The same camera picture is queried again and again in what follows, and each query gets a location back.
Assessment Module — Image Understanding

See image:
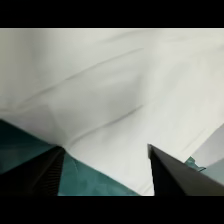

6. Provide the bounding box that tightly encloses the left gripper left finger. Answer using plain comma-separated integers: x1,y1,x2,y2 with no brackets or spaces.
0,145,67,197

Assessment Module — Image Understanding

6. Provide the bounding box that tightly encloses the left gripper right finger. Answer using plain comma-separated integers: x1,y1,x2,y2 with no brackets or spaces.
147,143,224,197

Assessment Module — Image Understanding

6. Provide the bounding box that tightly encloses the white shirt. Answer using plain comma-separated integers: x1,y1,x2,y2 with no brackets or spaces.
0,27,224,197

